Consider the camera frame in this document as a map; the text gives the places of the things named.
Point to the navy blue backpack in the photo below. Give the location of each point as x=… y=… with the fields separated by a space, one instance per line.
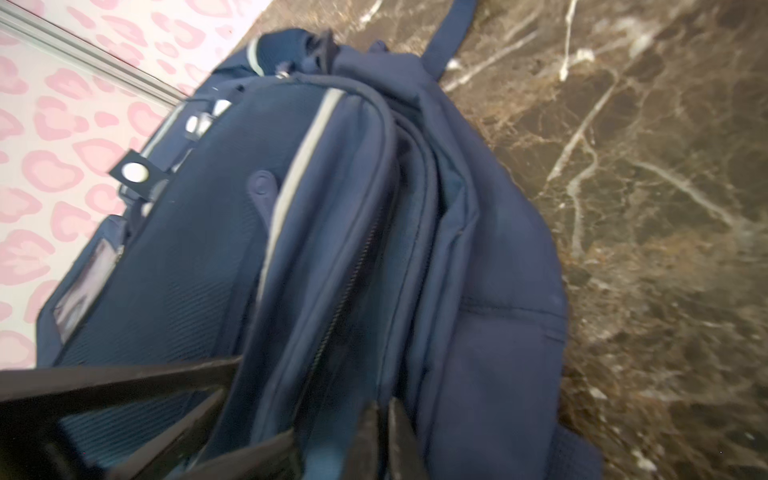
x=329 y=217

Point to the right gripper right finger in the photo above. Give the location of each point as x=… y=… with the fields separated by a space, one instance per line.
x=404 y=456

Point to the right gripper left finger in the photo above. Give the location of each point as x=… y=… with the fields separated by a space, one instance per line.
x=363 y=456

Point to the left aluminium corner post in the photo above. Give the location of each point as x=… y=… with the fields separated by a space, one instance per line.
x=55 y=40

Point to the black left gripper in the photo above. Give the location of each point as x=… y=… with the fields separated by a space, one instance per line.
x=33 y=402

